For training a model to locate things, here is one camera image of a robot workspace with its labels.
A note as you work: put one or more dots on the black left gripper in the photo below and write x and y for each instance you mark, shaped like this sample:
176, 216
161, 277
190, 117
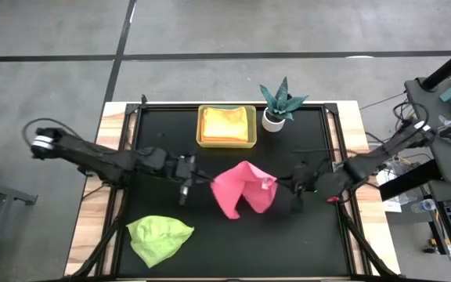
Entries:
186, 168

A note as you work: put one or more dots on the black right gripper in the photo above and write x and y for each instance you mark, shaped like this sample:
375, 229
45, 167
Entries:
300, 178

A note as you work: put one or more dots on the pink microfiber towel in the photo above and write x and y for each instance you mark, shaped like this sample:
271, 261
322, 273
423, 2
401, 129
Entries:
241, 184

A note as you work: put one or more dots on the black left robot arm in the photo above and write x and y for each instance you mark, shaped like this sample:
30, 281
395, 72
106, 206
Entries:
92, 156

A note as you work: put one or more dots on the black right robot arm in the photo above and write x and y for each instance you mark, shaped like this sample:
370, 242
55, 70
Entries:
366, 164

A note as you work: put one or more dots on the green microfiber towel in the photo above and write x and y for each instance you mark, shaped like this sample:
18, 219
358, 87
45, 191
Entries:
155, 239

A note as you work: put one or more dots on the small red clip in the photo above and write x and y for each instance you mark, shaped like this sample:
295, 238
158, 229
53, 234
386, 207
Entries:
334, 199

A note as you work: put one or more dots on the potted plant in white pot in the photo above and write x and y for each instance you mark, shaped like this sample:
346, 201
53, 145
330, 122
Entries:
273, 123

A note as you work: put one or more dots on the yellow-green plastic bin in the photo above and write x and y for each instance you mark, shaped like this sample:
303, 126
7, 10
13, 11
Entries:
252, 125

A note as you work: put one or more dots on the black table mat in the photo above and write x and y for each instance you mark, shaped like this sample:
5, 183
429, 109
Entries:
225, 258

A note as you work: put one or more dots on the clear plastic bottle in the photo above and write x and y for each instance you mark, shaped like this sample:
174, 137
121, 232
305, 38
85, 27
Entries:
425, 204

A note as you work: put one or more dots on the small yellow black tool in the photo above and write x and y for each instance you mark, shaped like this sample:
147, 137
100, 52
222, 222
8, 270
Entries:
431, 246

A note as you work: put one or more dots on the teal foam block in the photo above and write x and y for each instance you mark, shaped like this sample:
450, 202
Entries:
450, 93

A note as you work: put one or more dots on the black pole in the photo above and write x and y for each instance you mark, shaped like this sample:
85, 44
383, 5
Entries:
448, 66

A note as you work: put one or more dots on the black aluminium table frame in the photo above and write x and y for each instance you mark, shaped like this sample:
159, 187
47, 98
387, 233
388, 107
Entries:
132, 107

